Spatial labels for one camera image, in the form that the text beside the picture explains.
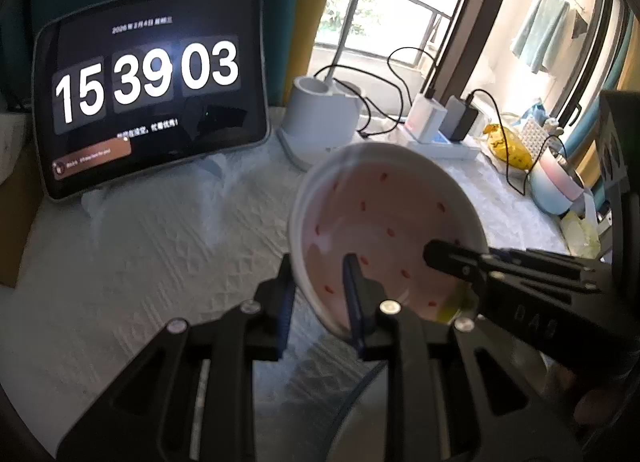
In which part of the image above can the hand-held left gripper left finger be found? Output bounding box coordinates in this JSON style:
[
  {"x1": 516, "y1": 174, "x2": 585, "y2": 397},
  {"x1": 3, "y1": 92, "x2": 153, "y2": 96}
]
[{"x1": 57, "y1": 252, "x2": 297, "y2": 462}]

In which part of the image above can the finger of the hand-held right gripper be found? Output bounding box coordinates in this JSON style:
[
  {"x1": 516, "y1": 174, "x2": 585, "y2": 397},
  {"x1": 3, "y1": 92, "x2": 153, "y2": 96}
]
[
  {"x1": 424, "y1": 241, "x2": 640, "y2": 378},
  {"x1": 480, "y1": 249, "x2": 615, "y2": 294}
]

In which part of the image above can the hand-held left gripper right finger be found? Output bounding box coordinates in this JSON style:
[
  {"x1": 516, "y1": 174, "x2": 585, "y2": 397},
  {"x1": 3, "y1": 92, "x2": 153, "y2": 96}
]
[{"x1": 341, "y1": 253, "x2": 583, "y2": 462}]

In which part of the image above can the pink dotted bowl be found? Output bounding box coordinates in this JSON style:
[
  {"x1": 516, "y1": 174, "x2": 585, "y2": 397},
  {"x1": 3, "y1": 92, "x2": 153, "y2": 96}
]
[{"x1": 288, "y1": 143, "x2": 491, "y2": 339}]

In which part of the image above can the person's right hand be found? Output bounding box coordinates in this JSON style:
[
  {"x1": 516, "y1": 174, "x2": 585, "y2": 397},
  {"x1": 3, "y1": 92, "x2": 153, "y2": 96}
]
[{"x1": 547, "y1": 359, "x2": 640, "y2": 425}]

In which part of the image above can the pale pink bowl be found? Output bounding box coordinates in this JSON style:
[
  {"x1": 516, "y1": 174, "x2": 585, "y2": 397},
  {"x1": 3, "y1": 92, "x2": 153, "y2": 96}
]
[{"x1": 537, "y1": 149, "x2": 585, "y2": 199}]

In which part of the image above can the light blue bowl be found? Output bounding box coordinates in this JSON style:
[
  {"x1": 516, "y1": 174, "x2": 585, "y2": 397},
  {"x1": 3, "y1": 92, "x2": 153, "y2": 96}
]
[{"x1": 529, "y1": 167, "x2": 583, "y2": 216}]

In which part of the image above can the white plastic basket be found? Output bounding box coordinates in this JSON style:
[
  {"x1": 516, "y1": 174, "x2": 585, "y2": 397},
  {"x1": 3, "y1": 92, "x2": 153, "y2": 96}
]
[{"x1": 520, "y1": 117, "x2": 562, "y2": 155}]

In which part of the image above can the yellow bag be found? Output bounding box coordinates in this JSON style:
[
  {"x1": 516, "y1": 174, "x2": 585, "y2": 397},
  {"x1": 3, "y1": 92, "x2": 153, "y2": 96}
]
[{"x1": 482, "y1": 123, "x2": 533, "y2": 171}]

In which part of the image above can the white textured tablecloth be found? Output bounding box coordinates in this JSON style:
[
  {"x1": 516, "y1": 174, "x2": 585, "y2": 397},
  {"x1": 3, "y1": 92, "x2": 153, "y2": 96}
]
[{"x1": 0, "y1": 132, "x2": 601, "y2": 462}]

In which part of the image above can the white power strip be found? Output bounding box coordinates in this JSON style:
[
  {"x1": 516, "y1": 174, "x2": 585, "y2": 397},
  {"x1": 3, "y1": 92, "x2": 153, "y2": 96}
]
[{"x1": 399, "y1": 131, "x2": 483, "y2": 161}]

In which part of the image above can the white cylindrical holder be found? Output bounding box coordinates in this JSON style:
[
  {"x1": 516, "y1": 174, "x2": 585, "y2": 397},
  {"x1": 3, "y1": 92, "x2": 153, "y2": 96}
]
[{"x1": 277, "y1": 17, "x2": 368, "y2": 170}]

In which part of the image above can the black charger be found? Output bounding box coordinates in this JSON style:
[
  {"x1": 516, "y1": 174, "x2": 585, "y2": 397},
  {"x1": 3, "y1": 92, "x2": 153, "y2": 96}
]
[{"x1": 442, "y1": 95, "x2": 482, "y2": 141}]

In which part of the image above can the light blue hanging towel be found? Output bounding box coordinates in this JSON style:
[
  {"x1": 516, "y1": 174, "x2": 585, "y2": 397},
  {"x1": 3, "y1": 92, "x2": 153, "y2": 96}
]
[{"x1": 510, "y1": 0, "x2": 571, "y2": 74}]

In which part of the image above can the white charger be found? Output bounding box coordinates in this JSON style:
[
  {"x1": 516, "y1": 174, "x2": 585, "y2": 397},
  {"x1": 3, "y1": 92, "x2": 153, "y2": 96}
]
[{"x1": 406, "y1": 94, "x2": 448, "y2": 144}]

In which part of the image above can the tablet with clock display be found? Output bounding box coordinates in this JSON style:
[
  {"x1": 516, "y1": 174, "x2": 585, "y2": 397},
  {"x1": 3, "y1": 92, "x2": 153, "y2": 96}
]
[{"x1": 32, "y1": 0, "x2": 273, "y2": 200}]

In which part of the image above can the cardboard box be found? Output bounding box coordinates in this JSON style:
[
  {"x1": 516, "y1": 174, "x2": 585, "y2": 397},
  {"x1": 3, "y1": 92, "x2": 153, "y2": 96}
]
[{"x1": 0, "y1": 110, "x2": 46, "y2": 289}]

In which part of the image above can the yellow curtain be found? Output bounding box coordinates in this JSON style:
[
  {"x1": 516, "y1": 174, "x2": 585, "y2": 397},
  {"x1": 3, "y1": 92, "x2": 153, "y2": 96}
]
[{"x1": 292, "y1": 0, "x2": 351, "y2": 108}]

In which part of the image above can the black charging cable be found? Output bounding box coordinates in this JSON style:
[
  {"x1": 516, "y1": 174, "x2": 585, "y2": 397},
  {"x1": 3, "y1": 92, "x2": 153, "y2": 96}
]
[
  {"x1": 465, "y1": 88, "x2": 568, "y2": 195},
  {"x1": 312, "y1": 65, "x2": 416, "y2": 135},
  {"x1": 357, "y1": 46, "x2": 441, "y2": 140}
]

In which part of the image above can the dark sliding door frame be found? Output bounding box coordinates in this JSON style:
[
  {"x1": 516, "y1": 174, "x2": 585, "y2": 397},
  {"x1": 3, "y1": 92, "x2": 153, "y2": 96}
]
[{"x1": 425, "y1": 0, "x2": 521, "y2": 98}]

